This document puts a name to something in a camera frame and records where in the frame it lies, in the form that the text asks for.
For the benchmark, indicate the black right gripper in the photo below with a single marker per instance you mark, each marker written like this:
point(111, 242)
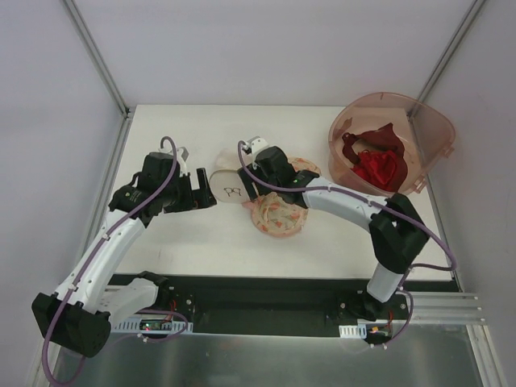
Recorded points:
point(248, 178)

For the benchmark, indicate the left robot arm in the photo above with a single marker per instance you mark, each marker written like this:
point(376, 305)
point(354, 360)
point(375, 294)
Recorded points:
point(78, 315)

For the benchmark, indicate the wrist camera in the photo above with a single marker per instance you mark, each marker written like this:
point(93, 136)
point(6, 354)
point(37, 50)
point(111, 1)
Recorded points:
point(182, 157)
point(256, 144)

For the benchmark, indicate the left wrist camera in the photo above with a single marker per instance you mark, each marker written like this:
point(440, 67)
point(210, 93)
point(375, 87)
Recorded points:
point(182, 157)

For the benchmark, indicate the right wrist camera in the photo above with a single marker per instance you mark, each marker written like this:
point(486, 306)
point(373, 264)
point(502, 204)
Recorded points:
point(256, 144)

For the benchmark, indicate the left aluminium frame post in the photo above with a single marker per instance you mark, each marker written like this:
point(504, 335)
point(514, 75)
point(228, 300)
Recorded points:
point(80, 25)

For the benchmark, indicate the white mesh laundry bag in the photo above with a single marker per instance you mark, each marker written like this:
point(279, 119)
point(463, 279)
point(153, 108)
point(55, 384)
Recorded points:
point(225, 182)

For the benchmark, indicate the floral mesh laundry bag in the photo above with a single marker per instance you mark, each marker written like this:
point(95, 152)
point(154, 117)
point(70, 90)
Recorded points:
point(271, 215)

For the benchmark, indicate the translucent pink plastic basket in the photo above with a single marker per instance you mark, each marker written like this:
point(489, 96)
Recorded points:
point(427, 135)

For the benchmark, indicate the right aluminium frame post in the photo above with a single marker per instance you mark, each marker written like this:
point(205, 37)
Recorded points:
point(459, 35)

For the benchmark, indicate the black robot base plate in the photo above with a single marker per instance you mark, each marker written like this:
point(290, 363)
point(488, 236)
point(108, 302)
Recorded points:
point(293, 307)

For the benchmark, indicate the aluminium table edge rail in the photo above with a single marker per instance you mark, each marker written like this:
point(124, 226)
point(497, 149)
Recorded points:
point(447, 309)

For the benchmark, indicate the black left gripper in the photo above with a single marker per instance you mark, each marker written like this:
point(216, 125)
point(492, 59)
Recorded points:
point(189, 190)

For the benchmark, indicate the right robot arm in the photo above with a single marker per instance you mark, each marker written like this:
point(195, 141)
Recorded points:
point(397, 232)

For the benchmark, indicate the aluminium frame post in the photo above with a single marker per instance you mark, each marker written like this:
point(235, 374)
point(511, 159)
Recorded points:
point(459, 35)
point(80, 25)

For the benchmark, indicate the dark red bra in basket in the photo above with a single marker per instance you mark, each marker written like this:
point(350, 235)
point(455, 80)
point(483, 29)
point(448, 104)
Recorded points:
point(383, 138)

